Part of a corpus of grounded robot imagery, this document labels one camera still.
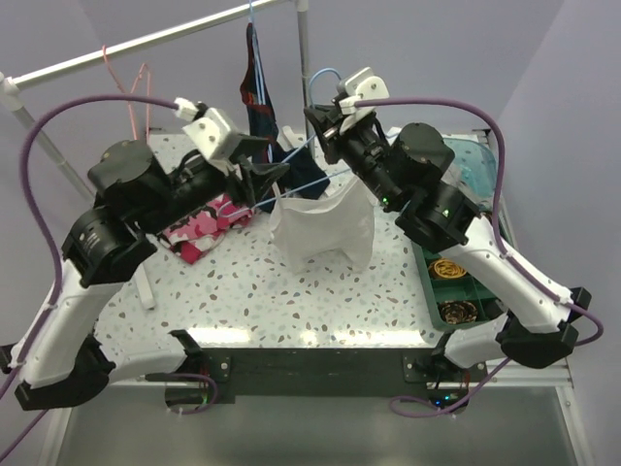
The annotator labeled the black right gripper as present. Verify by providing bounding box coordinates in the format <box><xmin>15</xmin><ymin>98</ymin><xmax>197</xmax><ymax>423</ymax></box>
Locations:
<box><xmin>306</xmin><ymin>103</ymin><xmax>403</xmax><ymax>209</ymax></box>

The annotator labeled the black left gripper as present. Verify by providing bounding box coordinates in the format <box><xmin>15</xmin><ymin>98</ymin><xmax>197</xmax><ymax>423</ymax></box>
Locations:
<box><xmin>147</xmin><ymin>134</ymin><xmax>293</xmax><ymax>232</ymax></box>

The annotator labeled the white tank top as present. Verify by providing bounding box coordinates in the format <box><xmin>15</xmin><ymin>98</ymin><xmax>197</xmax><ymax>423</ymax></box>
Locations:
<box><xmin>269</xmin><ymin>178</ymin><xmax>375</xmax><ymax>273</ymax></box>

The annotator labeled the light blue wire hanger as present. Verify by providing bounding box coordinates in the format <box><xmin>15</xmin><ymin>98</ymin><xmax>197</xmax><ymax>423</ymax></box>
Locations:
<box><xmin>217</xmin><ymin>67</ymin><xmax>353</xmax><ymax>222</ymax></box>

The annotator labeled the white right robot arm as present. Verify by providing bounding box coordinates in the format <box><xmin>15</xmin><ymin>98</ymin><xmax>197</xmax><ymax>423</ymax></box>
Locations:
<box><xmin>304</xmin><ymin>105</ymin><xmax>588</xmax><ymax>382</ymax></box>

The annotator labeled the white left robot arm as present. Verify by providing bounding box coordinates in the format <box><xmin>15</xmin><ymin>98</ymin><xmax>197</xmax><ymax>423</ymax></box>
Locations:
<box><xmin>3</xmin><ymin>134</ymin><xmax>288</xmax><ymax>411</ymax></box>

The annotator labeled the blue hanger with navy top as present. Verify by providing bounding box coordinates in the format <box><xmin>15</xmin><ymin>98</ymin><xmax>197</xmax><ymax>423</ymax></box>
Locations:
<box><xmin>247</xmin><ymin>0</ymin><xmax>276</xmax><ymax>117</ymax></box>

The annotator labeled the navy maroon tank top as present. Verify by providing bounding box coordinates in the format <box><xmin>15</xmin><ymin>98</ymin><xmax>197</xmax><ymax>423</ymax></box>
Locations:
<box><xmin>240</xmin><ymin>24</ymin><xmax>278</xmax><ymax>145</ymax></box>

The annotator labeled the dark navy folded garment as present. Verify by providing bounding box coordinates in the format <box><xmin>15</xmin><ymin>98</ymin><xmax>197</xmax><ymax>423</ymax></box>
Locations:
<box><xmin>278</xmin><ymin>148</ymin><xmax>330</xmax><ymax>200</ymax></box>

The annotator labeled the pink camouflage garment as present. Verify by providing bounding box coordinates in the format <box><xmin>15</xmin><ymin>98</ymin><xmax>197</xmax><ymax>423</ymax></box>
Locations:
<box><xmin>159</xmin><ymin>194</ymin><xmax>253</xmax><ymax>265</ymax></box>

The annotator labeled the teal plastic laundry basket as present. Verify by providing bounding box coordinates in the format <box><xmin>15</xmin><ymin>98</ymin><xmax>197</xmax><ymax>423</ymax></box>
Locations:
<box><xmin>442</xmin><ymin>136</ymin><xmax>498</xmax><ymax>213</ymax></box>

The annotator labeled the yellow black rolled belt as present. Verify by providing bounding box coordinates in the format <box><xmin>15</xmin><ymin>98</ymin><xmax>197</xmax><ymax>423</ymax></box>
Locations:
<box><xmin>428</xmin><ymin>258</ymin><xmax>468</xmax><ymax>280</ymax></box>

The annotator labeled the green compartment tray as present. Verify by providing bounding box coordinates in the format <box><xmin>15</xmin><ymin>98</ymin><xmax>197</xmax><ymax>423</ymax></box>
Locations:
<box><xmin>412</xmin><ymin>244</ymin><xmax>506</xmax><ymax>332</ymax></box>

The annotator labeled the brown patterned rolled belt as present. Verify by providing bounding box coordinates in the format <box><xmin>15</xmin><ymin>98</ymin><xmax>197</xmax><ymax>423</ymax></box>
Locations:
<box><xmin>438</xmin><ymin>301</ymin><xmax>479</xmax><ymax>325</ymax></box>

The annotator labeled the silver clothes rack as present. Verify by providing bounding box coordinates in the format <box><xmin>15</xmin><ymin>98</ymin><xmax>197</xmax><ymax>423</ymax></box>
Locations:
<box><xmin>1</xmin><ymin>1</ymin><xmax>310</xmax><ymax>310</ymax></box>

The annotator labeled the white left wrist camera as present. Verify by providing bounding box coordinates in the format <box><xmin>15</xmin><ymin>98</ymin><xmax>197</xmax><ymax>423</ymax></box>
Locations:
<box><xmin>182</xmin><ymin>109</ymin><xmax>240</xmax><ymax>160</ymax></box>

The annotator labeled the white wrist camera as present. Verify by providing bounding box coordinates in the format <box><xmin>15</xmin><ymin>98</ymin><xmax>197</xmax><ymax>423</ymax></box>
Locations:
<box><xmin>336</xmin><ymin>67</ymin><xmax>389</xmax><ymax>113</ymax></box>
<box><xmin>182</xmin><ymin>109</ymin><xmax>240</xmax><ymax>160</ymax></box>

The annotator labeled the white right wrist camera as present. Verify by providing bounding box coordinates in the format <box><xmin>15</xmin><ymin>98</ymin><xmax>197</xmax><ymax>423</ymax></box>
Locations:
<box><xmin>336</xmin><ymin>67</ymin><xmax>389</xmax><ymax>113</ymax></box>

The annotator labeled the pink wire hanger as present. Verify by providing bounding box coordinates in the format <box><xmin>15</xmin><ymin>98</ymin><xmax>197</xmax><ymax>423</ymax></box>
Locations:
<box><xmin>101</xmin><ymin>45</ymin><xmax>154</xmax><ymax>142</ymax></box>

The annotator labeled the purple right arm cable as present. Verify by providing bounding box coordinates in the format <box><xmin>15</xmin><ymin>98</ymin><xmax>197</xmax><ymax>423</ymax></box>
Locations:
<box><xmin>353</xmin><ymin>95</ymin><xmax>605</xmax><ymax>419</ymax></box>

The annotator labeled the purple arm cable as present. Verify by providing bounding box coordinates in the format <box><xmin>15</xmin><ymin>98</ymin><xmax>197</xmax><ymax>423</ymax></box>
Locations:
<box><xmin>353</xmin><ymin>95</ymin><xmax>605</xmax><ymax>419</ymax></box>
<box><xmin>0</xmin><ymin>94</ymin><xmax>200</xmax><ymax>466</ymax></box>

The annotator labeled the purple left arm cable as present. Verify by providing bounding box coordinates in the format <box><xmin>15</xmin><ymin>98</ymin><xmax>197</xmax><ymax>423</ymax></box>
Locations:
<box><xmin>0</xmin><ymin>94</ymin><xmax>200</xmax><ymax>466</ymax></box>

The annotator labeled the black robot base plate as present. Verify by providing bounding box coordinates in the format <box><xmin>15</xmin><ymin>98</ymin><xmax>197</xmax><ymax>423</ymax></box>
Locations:
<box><xmin>145</xmin><ymin>347</ymin><xmax>489</xmax><ymax>416</ymax></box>

